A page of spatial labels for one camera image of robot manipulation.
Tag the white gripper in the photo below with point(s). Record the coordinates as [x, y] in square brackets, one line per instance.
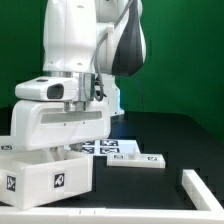
[39, 125]

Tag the white cabinet body box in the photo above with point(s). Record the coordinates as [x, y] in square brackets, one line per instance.
[30, 179]

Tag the white door panel with knob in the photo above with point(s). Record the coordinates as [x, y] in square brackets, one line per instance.
[136, 159]

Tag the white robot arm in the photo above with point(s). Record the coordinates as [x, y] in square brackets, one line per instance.
[84, 40]

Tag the white cabinet top block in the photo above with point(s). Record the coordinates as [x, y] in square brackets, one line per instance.
[6, 144]

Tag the white marker sheet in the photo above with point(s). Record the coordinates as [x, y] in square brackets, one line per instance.
[103, 147]

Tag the white L-shaped fence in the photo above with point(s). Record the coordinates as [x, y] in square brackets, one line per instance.
[208, 211]

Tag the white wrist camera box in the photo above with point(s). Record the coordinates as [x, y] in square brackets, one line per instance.
[48, 89]

